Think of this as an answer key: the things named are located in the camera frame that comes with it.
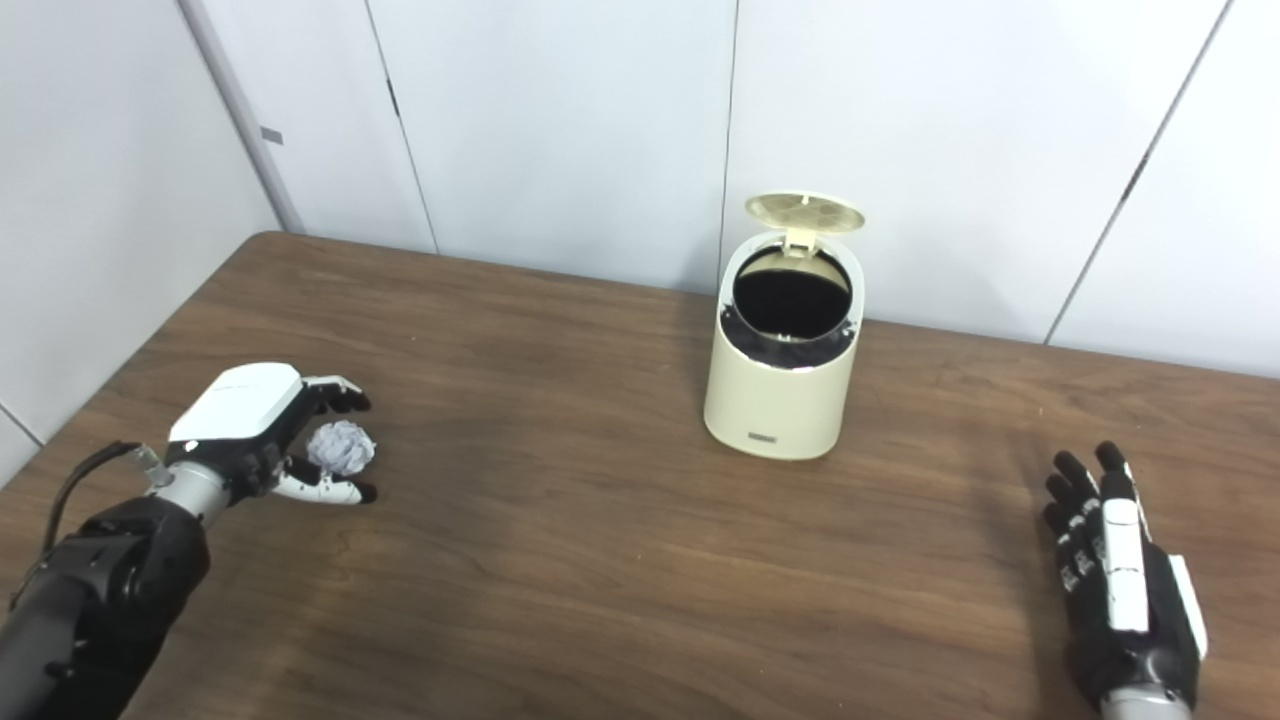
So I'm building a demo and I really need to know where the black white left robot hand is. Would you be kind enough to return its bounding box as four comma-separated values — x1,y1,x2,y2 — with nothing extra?
165,362,379,506

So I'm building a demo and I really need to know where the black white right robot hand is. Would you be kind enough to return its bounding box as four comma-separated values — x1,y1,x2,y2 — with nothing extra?
1042,441,1208,713

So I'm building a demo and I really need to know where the white paper ball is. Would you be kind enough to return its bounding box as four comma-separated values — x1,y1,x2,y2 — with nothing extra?
306,420,377,476

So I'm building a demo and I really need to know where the round cream bin lid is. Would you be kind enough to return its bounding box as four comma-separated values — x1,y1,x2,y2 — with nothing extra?
745,192,867,237

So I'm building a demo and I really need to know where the cream-colored cylindrical bin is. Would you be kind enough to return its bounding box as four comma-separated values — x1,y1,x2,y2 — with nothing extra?
703,192,867,462

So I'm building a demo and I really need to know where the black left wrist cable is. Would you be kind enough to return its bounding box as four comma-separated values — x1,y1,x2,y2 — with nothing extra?
10,441,173,611

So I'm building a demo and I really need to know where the gray wall corner post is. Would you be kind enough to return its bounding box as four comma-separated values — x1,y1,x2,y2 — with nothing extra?
178,0,306,236

